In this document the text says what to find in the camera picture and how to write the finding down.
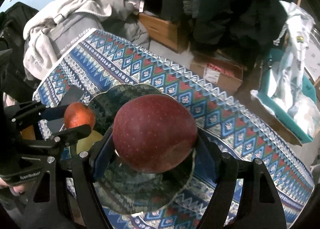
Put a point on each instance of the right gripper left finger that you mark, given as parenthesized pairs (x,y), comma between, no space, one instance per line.
(87,168)

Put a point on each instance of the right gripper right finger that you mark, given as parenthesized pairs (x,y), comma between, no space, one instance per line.
(224,170)

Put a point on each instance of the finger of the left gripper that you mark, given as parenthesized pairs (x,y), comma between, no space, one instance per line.
(64,138)
(34,111)

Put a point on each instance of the yellow-green mango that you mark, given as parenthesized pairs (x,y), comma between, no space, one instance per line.
(86,143)

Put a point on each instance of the orange fruit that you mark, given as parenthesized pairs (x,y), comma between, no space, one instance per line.
(78,114)

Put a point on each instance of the large dark red apple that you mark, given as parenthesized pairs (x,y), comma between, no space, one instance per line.
(153,133)

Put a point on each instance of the small orange tangerine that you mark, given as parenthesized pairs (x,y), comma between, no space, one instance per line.
(28,133)

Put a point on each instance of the person's left hand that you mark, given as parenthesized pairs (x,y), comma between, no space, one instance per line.
(19,189)

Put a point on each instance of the dark glass plate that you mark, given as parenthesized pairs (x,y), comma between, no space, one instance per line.
(122,189)

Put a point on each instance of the black smartphone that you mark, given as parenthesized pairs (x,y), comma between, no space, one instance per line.
(74,94)

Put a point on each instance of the blue patterned tablecloth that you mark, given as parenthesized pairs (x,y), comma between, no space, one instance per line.
(108,67)

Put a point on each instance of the cardboard box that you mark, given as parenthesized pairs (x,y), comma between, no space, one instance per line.
(222,73)

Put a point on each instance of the clear plastic bag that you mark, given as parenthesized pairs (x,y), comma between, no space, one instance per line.
(305,114)

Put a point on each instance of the teal plastic bin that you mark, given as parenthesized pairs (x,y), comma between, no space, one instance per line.
(267,88)

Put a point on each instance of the pile of clothes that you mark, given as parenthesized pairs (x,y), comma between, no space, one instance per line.
(60,24)

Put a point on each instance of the white rice bag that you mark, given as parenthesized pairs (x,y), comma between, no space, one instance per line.
(295,51)

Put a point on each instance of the black hanging coat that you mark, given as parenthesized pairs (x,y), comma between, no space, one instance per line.
(242,29)

